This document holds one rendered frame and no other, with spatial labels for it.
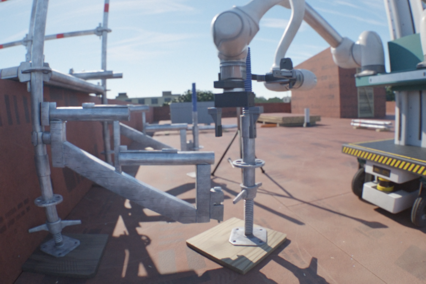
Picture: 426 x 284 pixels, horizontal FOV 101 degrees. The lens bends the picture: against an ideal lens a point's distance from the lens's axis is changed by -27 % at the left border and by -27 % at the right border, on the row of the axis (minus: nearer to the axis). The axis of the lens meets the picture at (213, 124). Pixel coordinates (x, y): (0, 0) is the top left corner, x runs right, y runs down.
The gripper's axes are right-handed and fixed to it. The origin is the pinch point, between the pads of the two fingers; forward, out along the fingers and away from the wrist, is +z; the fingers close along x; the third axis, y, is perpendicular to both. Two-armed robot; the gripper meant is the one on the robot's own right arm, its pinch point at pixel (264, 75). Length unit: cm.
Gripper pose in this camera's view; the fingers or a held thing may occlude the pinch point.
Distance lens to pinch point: 98.5
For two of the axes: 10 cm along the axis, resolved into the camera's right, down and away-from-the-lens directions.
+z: -8.0, 0.7, -5.9
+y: 0.3, 10.0, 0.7
